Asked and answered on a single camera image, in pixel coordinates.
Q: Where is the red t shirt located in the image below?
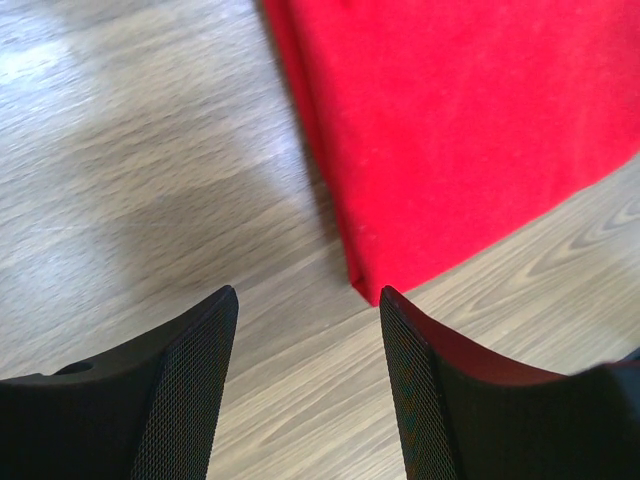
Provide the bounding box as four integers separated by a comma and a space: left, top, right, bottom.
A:
263, 1, 639, 304

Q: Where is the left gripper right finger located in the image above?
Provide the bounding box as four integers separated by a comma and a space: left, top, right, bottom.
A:
379, 287, 639, 479

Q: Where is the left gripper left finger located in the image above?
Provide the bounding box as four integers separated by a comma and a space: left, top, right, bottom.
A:
1, 286, 238, 479

